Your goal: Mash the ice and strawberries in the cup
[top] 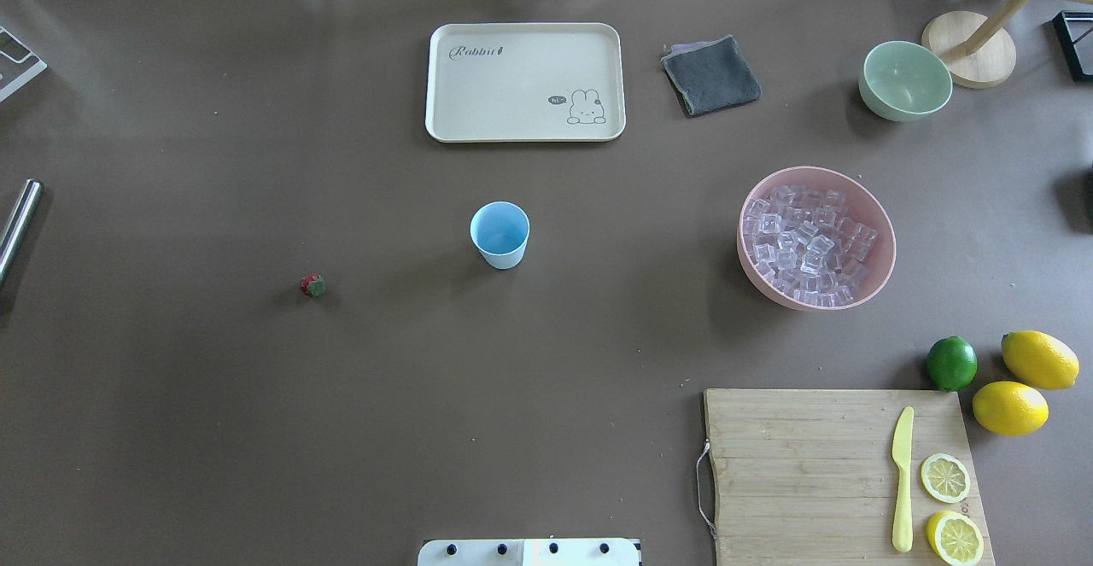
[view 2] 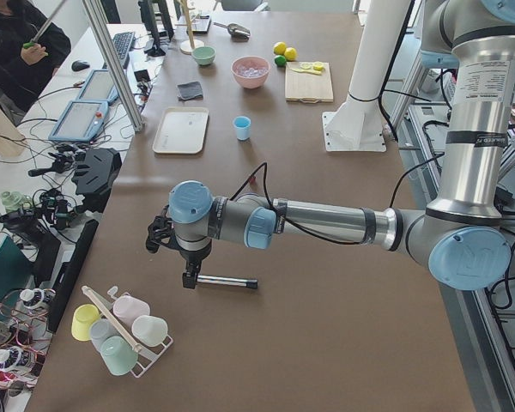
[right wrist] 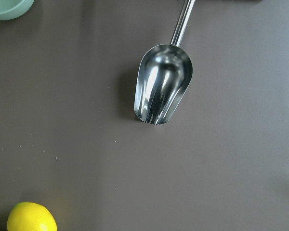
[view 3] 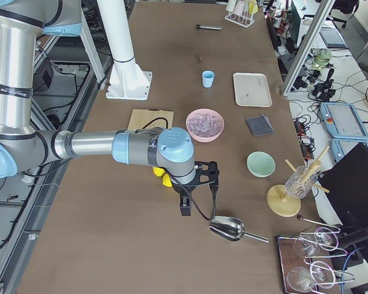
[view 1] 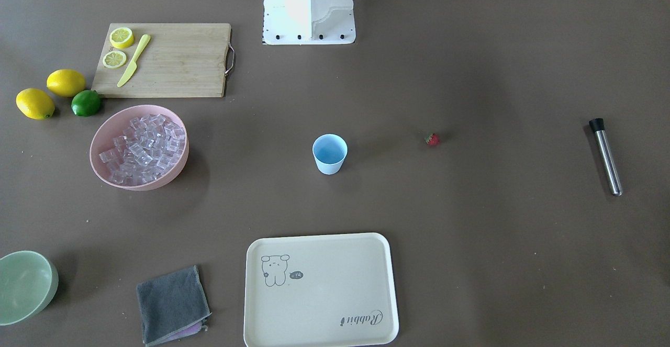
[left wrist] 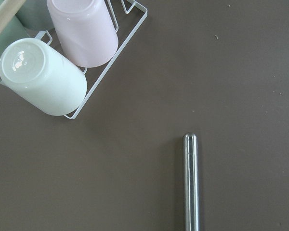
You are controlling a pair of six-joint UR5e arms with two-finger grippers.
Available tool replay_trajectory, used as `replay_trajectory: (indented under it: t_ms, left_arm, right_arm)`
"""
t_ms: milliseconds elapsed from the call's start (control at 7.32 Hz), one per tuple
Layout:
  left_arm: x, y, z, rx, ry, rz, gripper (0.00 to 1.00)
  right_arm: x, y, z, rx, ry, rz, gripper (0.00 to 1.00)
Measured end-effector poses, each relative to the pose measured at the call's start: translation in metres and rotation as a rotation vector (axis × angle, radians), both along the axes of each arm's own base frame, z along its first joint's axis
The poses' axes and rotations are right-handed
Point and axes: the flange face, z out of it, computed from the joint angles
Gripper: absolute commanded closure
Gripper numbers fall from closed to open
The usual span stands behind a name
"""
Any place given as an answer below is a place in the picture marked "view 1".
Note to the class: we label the clear fake ice cubes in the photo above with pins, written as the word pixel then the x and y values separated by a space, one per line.
pixel 148 149

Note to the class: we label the steel muddler black tip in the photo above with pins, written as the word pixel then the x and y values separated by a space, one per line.
pixel 597 125

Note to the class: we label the light blue cup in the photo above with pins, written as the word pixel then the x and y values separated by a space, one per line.
pixel 329 152

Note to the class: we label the small red strawberry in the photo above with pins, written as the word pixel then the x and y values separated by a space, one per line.
pixel 432 140

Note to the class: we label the cream rectangular tray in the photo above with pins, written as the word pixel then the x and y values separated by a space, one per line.
pixel 327 290

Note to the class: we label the bamboo cutting board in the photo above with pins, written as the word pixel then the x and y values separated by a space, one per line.
pixel 181 60

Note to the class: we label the pink bowl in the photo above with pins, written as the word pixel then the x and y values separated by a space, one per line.
pixel 112 127

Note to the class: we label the grey folded cloth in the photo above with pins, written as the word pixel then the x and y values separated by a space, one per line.
pixel 172 306

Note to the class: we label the yellow plastic knife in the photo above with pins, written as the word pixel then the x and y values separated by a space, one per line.
pixel 132 65

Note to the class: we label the lower lemon half slice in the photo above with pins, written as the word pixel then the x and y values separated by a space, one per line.
pixel 114 59

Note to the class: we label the lemon half slice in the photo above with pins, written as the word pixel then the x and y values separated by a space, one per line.
pixel 121 38
pixel 114 59

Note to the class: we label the upper lemon half slice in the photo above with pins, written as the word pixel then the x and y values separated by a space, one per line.
pixel 121 38

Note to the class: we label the green lime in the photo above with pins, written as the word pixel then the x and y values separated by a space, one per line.
pixel 86 103

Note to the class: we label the yellow lemon near board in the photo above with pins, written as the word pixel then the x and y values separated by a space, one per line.
pixel 66 82

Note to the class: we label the green bowl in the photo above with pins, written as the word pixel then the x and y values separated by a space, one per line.
pixel 29 282

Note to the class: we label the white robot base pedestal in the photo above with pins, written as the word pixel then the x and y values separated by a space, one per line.
pixel 308 22

